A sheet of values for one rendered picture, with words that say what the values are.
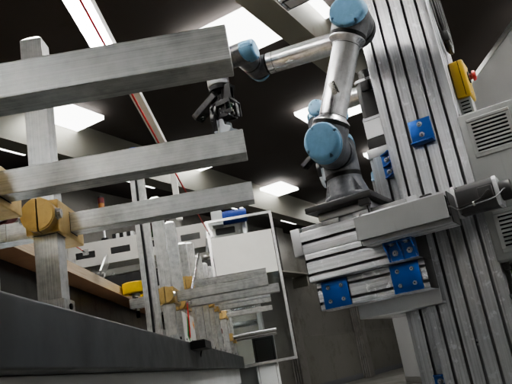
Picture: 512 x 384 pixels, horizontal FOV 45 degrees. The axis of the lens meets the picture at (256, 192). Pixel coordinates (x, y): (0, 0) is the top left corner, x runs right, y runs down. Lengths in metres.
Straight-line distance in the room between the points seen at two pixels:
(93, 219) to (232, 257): 3.79
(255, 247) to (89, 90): 4.28
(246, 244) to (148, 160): 4.05
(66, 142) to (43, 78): 6.06
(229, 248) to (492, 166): 3.05
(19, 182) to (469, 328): 1.53
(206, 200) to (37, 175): 0.30
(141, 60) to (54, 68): 0.07
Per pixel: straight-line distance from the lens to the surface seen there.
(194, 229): 5.13
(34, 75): 0.50
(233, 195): 0.95
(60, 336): 0.84
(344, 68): 1.95
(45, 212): 0.93
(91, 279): 1.68
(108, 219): 0.98
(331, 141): 1.86
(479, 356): 2.02
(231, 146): 0.71
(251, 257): 4.73
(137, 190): 1.72
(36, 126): 1.01
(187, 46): 0.48
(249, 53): 2.11
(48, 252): 0.95
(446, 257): 2.03
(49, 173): 0.75
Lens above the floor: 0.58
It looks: 16 degrees up
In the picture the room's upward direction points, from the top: 10 degrees counter-clockwise
